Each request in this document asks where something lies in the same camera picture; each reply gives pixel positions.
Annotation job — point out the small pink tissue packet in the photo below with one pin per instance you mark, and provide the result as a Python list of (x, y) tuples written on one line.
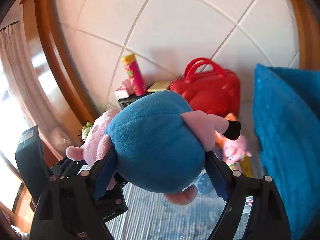
[(125, 90)]

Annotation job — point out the blue-dress pig plush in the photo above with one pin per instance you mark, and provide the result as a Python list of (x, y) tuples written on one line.
[(160, 142)]

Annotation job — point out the wet wipes pack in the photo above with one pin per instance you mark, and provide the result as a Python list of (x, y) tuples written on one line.
[(248, 205)]

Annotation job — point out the green frog plush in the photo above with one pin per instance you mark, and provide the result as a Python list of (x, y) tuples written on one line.
[(84, 132)]

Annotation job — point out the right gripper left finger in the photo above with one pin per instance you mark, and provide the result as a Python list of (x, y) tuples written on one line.
[(66, 208)]

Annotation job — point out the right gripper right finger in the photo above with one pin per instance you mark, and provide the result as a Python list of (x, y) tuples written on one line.
[(268, 218)]

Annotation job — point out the yellow sticky note pad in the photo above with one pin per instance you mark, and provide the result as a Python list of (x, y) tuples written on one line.
[(159, 86)]

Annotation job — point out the blue plastic storage crate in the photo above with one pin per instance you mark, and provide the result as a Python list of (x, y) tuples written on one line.
[(286, 122)]

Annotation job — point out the blue shoehorn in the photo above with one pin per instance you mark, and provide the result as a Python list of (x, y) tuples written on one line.
[(204, 184)]

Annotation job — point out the black gift box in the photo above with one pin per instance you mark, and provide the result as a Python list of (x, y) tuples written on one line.
[(132, 98)]

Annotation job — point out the red bear suitcase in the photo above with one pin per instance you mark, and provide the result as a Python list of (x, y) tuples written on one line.
[(208, 87)]

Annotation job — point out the orange-dress pig plush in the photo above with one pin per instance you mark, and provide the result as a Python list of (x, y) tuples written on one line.
[(231, 151)]

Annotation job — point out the pink chips can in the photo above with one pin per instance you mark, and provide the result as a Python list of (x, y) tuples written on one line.
[(133, 71)]

